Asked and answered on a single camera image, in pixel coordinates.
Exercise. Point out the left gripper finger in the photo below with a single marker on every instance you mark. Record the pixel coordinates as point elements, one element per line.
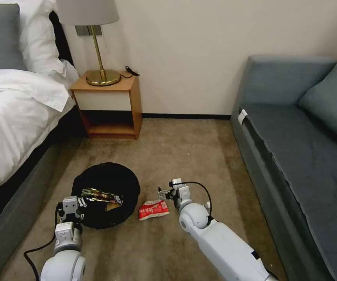
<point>59,207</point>
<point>82,202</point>

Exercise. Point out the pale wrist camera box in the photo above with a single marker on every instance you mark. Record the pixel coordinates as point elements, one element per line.
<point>70,206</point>
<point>177,182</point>

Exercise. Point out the red white snack wrapper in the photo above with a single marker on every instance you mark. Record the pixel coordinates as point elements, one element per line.
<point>153,210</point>

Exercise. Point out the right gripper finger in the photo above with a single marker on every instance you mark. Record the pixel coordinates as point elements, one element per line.
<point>163,191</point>
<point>165,197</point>

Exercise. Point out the brass table lamp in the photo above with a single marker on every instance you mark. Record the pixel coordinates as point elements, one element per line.
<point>89,11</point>

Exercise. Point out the wooden nightstand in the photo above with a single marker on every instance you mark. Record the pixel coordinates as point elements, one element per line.
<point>106,99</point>

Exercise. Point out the grey fabric sofa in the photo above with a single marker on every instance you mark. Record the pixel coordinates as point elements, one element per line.
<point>303,175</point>

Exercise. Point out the grey sofa cushion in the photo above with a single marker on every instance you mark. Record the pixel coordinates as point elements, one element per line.
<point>332,102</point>

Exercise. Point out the grey wall switch plate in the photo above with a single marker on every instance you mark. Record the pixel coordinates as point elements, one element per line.
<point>82,30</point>

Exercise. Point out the black headboard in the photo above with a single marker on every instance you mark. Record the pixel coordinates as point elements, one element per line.
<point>61,35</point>

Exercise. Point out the white sofa tag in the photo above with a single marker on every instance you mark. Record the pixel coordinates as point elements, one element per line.
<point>243,116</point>

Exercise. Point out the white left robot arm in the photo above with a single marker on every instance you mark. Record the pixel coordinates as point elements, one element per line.
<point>65,265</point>

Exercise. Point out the black round trash bin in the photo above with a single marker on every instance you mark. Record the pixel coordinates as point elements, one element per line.
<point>104,178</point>

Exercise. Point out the white pillow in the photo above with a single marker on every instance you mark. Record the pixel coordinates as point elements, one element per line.
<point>39,38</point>

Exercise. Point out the shiny dark snack wrapper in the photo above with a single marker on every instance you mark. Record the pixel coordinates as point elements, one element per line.
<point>101,195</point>

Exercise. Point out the white duvet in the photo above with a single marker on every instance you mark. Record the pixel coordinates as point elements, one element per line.
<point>13,117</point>

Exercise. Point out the black skirting board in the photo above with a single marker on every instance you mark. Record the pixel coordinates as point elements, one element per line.
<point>186,116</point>

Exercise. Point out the grey bed frame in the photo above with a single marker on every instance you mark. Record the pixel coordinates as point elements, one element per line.
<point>13,205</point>

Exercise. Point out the brown paper scrap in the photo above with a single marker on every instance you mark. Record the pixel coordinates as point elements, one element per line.
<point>112,206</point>

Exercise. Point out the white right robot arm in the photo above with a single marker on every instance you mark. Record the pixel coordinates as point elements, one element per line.
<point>227,246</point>

